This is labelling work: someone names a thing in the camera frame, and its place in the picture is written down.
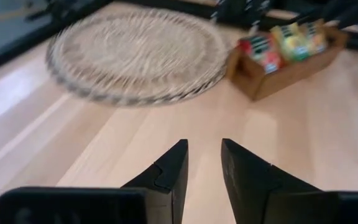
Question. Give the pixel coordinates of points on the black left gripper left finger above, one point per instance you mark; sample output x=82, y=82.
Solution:
x=166, y=186

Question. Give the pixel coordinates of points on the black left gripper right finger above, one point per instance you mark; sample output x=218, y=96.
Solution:
x=259, y=193

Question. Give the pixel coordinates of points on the green tea bag sachet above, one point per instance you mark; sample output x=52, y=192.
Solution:
x=292, y=43

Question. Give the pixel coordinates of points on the wooden compartment tray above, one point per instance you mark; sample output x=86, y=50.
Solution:
x=291, y=74

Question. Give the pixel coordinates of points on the red tea bag sachet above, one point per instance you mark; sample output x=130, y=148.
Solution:
x=263, y=53

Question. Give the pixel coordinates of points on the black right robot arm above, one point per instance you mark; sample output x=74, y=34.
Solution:
x=241, y=11

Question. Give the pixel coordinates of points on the round woven placemat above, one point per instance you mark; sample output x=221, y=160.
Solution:
x=135, y=56

